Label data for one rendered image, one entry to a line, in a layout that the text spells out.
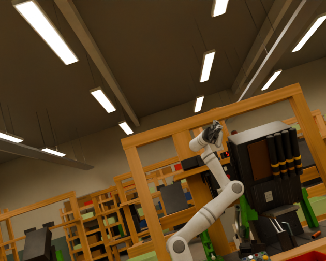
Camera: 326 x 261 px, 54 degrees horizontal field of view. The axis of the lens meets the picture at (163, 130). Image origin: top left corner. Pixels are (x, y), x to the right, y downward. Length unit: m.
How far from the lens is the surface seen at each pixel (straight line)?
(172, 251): 1.60
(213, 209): 1.67
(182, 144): 2.50
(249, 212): 2.17
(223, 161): 2.40
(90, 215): 11.96
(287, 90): 2.79
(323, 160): 2.76
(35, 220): 13.32
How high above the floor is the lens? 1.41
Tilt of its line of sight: 11 degrees up
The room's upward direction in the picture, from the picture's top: 18 degrees counter-clockwise
